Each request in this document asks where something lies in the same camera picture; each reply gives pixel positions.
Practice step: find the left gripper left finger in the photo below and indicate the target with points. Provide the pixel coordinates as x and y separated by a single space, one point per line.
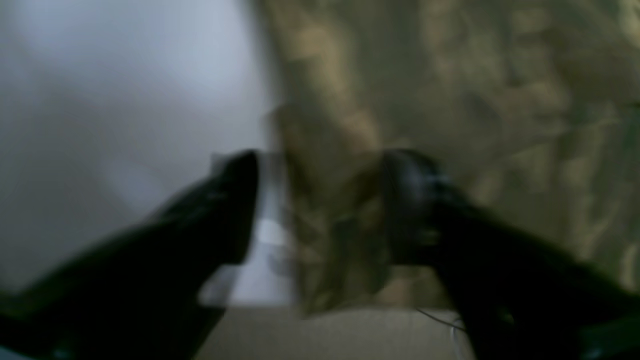
137 296

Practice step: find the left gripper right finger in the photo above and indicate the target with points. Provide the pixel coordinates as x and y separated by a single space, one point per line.
519 298

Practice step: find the camouflage t-shirt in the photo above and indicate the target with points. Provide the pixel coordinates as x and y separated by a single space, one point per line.
531 108

